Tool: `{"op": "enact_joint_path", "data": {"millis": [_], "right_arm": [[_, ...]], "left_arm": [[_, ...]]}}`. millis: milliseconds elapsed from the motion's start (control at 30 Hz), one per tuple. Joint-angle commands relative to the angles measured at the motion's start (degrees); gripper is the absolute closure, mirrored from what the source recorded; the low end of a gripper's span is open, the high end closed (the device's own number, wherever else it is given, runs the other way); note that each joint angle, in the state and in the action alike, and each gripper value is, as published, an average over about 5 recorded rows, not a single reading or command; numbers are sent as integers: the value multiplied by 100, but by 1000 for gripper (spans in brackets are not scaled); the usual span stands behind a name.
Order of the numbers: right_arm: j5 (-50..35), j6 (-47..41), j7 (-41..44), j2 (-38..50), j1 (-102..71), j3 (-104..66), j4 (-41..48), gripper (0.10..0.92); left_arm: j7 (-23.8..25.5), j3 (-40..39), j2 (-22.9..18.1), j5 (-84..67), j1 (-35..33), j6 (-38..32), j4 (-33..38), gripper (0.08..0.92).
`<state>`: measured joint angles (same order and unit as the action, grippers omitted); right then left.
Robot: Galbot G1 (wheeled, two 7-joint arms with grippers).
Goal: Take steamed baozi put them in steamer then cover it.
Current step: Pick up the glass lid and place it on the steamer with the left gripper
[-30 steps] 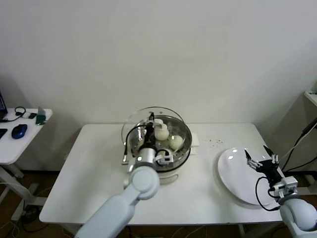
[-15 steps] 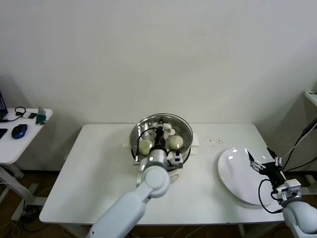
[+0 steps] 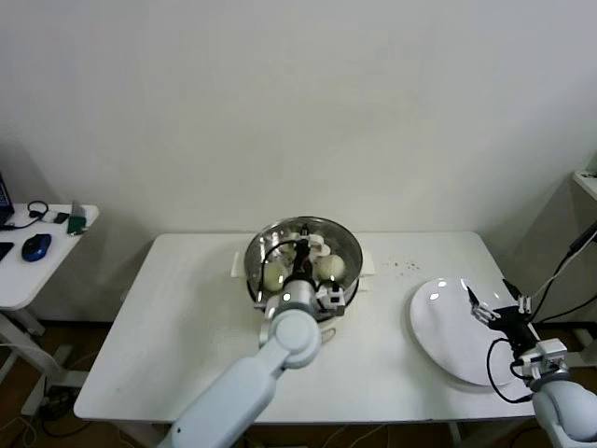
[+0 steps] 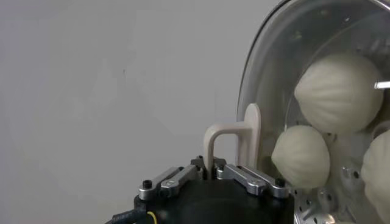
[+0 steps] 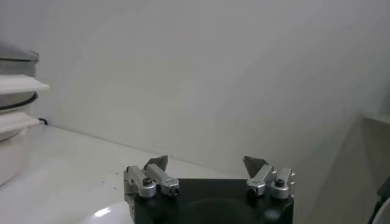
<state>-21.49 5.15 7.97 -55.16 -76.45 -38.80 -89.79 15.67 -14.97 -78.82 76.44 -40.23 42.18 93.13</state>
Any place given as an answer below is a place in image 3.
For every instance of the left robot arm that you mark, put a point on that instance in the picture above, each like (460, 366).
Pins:
(261, 382)

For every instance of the white steamed baozi bun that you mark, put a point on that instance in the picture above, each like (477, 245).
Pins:
(274, 276)
(332, 267)

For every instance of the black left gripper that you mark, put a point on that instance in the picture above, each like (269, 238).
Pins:
(302, 263)

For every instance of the white table leg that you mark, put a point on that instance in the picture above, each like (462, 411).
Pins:
(458, 436)

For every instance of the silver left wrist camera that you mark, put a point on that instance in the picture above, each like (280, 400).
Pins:
(333, 296)

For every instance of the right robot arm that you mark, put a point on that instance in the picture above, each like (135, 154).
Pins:
(564, 410)

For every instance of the white side table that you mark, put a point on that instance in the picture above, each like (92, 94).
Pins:
(56, 261)

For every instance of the perforated steel steamer basket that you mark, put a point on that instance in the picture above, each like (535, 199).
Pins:
(356, 280)

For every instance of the white round plate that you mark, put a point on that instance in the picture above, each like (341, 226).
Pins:
(448, 326)

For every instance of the black angled bar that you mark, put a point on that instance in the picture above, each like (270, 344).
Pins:
(584, 235)

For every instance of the small black device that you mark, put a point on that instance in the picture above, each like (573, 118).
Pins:
(61, 218)

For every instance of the green box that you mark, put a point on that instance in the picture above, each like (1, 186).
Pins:
(77, 224)

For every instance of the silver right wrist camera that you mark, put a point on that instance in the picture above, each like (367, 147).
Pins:
(550, 350)

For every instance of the blue computer mouse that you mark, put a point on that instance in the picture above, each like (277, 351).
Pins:
(36, 247)

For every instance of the black phone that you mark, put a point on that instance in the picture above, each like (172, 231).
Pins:
(4, 252)

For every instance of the floor power strip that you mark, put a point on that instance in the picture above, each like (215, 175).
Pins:
(60, 399)

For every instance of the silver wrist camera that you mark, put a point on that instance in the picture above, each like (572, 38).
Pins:
(550, 350)
(333, 296)

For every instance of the dark laptop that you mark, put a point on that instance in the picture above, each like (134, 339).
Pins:
(4, 196)

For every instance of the scattered dark crumbs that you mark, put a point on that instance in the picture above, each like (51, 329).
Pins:
(410, 267)

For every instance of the white shelf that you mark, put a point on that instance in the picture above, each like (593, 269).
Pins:
(588, 186)

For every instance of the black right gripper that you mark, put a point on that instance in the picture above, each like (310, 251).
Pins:
(513, 324)

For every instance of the small black shelf items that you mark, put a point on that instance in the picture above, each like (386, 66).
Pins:
(588, 175)

